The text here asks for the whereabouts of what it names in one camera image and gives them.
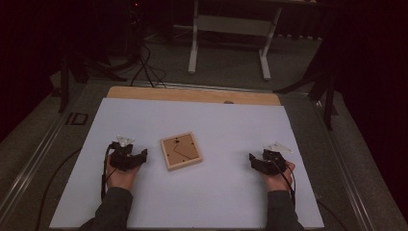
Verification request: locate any dark equipment rack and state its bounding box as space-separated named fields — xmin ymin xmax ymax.
xmin=124 ymin=0 xmax=145 ymax=61

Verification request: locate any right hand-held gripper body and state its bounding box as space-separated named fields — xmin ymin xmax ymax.
xmin=262 ymin=141 xmax=293 ymax=176

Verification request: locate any black metal stand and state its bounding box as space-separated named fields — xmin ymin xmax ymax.
xmin=273 ymin=38 xmax=340 ymax=131
xmin=57 ymin=47 xmax=129 ymax=114

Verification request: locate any thin black floor cable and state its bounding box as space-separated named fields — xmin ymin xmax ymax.
xmin=34 ymin=146 xmax=83 ymax=231
xmin=316 ymin=198 xmax=349 ymax=231

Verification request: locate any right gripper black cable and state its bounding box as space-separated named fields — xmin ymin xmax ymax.
xmin=272 ymin=157 xmax=297 ymax=206

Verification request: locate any white metal desk frame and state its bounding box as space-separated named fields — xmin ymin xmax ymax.
xmin=187 ymin=0 xmax=321 ymax=81

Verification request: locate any black floor bracket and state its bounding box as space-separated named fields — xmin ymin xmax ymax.
xmin=65 ymin=112 xmax=89 ymax=126

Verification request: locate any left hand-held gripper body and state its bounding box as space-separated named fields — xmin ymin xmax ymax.
xmin=109 ymin=134 xmax=136 ymax=172

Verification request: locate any metal floor rail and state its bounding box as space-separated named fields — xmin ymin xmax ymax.
xmin=312 ymin=99 xmax=383 ymax=231
xmin=0 ymin=105 xmax=76 ymax=222

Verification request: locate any person's right hand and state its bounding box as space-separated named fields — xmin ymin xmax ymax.
xmin=262 ymin=162 xmax=296 ymax=192

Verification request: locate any person's left hand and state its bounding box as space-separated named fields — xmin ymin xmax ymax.
xmin=105 ymin=157 xmax=140 ymax=192

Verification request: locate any wooden picture frame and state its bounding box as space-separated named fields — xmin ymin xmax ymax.
xmin=159 ymin=131 xmax=204 ymax=172

